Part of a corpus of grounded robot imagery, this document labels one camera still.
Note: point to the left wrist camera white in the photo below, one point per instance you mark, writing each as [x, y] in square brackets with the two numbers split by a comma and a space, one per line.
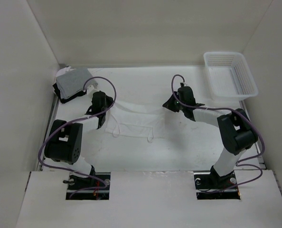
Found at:
[91, 87]

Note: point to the folded grey tank top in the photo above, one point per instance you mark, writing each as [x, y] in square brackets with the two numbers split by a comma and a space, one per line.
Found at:
[72, 82]

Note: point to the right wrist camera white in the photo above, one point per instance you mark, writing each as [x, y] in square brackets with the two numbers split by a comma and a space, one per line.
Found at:
[183, 84]

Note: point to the white plastic mesh basket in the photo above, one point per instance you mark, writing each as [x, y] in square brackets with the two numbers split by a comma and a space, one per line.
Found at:
[229, 77]

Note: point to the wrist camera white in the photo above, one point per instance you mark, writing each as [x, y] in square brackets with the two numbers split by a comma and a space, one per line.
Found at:
[183, 84]
[91, 87]

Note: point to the folded white tank top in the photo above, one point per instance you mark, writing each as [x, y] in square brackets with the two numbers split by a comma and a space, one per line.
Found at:
[64, 71]

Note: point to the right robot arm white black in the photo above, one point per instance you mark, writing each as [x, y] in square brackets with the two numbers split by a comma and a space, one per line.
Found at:
[235, 130]

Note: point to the white tank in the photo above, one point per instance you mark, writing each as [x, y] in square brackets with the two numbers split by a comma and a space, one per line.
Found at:
[136, 120]
[64, 71]

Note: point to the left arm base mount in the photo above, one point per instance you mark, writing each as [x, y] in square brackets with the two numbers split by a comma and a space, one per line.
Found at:
[79, 188]

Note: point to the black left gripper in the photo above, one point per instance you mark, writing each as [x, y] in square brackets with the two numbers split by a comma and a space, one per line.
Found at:
[110, 100]

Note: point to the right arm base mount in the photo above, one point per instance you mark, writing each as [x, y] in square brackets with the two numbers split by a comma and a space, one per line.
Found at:
[208, 189]

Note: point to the metal table edge rail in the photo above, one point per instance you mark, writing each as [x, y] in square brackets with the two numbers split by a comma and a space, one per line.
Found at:
[50, 119]

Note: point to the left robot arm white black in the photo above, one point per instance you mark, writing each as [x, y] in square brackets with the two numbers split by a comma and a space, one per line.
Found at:
[62, 149]

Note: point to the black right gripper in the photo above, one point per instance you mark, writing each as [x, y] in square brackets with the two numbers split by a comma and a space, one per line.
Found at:
[169, 104]

